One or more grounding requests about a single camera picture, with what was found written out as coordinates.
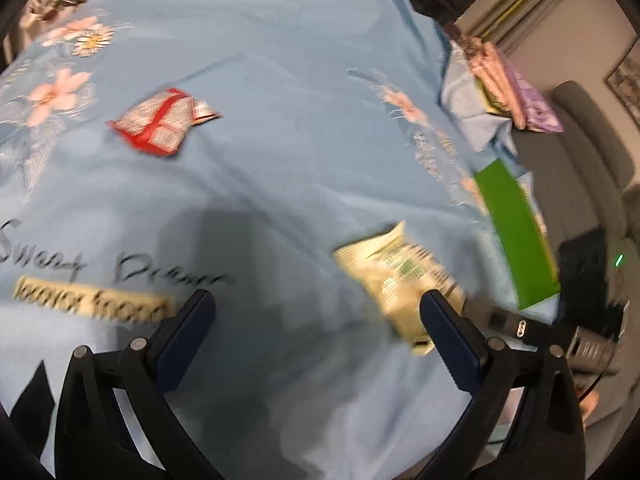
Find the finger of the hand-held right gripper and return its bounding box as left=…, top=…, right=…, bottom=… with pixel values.
left=482, top=302, right=576, bottom=351

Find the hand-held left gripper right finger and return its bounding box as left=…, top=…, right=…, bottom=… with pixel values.
left=407, top=290, right=586, bottom=480

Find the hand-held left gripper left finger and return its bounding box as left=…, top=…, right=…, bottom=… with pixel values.
left=52, top=288, right=226, bottom=480

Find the green cardboard box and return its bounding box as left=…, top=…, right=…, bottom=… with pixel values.
left=472, top=159, right=562, bottom=311

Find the cream and green snack packet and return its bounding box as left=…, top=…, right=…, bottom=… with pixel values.
left=332, top=221, right=467, bottom=357

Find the grey sofa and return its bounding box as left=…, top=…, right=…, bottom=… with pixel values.
left=510, top=80, right=640, bottom=431

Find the framed ink painting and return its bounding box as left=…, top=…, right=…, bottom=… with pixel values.
left=606, top=47, right=640, bottom=126

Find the pile of colourful packets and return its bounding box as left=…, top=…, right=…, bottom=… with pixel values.
left=445, top=25, right=563, bottom=133

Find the light blue pillow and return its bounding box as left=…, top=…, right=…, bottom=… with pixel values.
left=440, top=35, right=518, bottom=153

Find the light blue floral blanket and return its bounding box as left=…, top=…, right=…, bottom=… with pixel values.
left=0, top=0, right=561, bottom=480

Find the red and white snack packet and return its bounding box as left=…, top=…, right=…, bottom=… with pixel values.
left=107, top=87, right=222, bottom=157

